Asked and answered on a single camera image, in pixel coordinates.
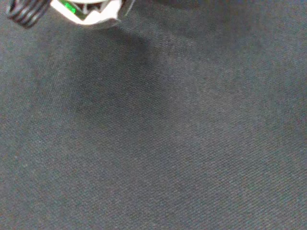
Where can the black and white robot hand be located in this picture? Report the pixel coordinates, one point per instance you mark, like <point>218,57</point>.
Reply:
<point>79,9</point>

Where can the black cloth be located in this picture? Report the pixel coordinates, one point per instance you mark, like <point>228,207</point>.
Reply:
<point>153,131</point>

